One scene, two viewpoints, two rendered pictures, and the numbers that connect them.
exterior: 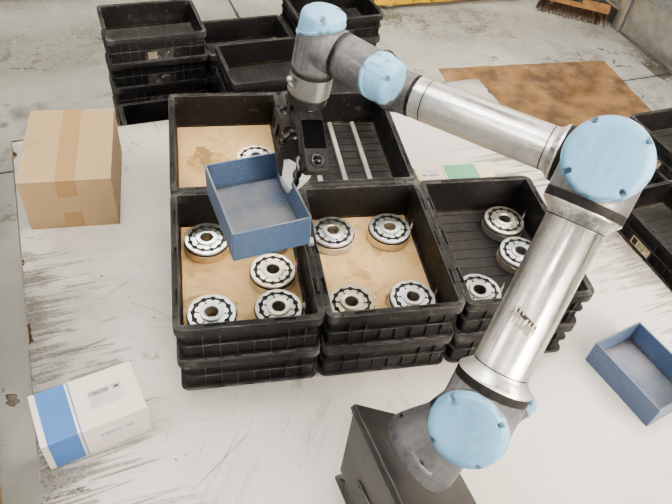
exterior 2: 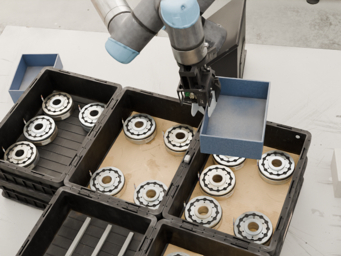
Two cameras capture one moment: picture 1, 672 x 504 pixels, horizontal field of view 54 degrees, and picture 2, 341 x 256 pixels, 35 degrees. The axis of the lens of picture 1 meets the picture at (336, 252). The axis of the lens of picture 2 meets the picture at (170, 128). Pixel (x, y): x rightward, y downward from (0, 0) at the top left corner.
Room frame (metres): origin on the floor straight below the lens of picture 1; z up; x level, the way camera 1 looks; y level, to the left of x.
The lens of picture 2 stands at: (1.65, 0.68, 2.14)
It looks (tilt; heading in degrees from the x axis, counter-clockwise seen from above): 50 degrees down; 226
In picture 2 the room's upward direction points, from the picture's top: 8 degrees counter-clockwise
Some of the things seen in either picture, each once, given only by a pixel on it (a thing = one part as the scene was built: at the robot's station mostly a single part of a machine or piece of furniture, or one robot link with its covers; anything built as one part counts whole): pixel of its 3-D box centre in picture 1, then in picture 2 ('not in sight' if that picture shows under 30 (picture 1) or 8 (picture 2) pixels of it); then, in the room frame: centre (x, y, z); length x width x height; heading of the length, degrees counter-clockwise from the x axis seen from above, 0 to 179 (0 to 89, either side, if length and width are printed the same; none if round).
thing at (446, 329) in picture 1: (373, 260); (143, 157); (1.03, -0.09, 0.87); 0.40 x 0.30 x 0.11; 16
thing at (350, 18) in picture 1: (327, 48); not in sight; (2.84, 0.18, 0.37); 0.40 x 0.30 x 0.45; 117
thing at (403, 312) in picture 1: (376, 245); (140, 146); (1.03, -0.09, 0.92); 0.40 x 0.30 x 0.02; 16
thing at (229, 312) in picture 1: (211, 313); (276, 164); (0.83, 0.24, 0.86); 0.10 x 0.10 x 0.01
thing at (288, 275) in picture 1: (272, 270); (217, 180); (0.97, 0.13, 0.86); 0.10 x 0.10 x 0.01
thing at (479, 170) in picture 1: (452, 179); not in sight; (1.54, -0.31, 0.73); 0.24 x 0.06 x 0.06; 107
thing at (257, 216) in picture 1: (256, 203); (236, 116); (0.92, 0.16, 1.10); 0.20 x 0.15 x 0.07; 28
